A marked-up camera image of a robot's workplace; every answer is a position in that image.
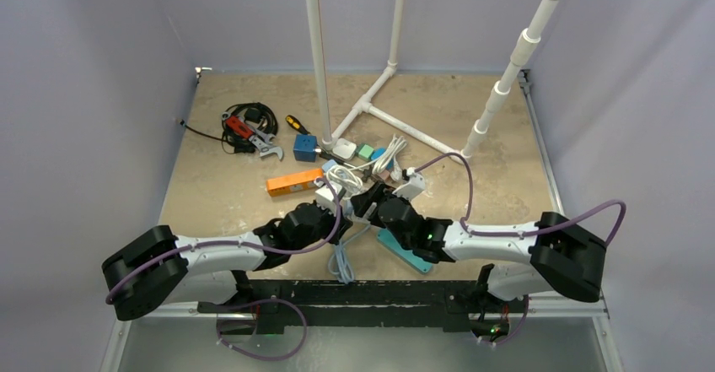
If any silver adjustable wrench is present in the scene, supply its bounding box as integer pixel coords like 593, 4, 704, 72
222, 112, 284, 161

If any yellow black screwdriver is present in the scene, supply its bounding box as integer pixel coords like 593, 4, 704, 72
285, 115, 310, 135

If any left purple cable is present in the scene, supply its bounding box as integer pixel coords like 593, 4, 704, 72
105, 176, 343, 362

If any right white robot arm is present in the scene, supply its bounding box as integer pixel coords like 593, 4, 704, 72
350, 183, 607, 310

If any white plug adapter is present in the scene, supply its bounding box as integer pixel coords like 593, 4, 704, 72
331, 138, 358, 161

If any small claw hammer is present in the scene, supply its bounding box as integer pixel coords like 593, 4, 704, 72
317, 150, 372, 181

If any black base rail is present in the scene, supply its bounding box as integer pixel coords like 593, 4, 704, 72
197, 279, 525, 334

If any green plug adapter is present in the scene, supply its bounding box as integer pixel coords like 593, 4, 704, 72
356, 143, 374, 162

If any purple cable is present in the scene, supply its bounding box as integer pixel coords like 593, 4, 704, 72
413, 152, 628, 348
105, 176, 343, 362

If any blue cube socket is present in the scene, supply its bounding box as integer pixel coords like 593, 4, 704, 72
293, 134, 318, 163

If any teal rectangular box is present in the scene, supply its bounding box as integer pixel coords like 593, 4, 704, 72
377, 229, 433, 275

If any orange power strip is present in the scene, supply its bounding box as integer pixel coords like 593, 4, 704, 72
265, 168, 324, 197

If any light blue coiled cord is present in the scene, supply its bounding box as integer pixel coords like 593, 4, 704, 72
327, 221, 373, 286

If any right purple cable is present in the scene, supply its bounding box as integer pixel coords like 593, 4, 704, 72
413, 152, 628, 348

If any black coiled cable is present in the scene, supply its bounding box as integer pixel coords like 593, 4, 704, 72
175, 103, 280, 155

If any light blue plug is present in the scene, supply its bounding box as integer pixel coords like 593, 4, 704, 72
370, 148, 386, 160

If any white cord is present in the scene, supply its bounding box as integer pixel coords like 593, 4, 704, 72
324, 134, 409, 197

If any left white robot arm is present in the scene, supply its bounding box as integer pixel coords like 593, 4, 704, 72
101, 202, 353, 321

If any light blue power strip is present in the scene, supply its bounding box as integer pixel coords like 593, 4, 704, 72
321, 159, 337, 173

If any white PVC pipe frame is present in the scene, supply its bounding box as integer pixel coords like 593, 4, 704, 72
301, 0, 582, 164

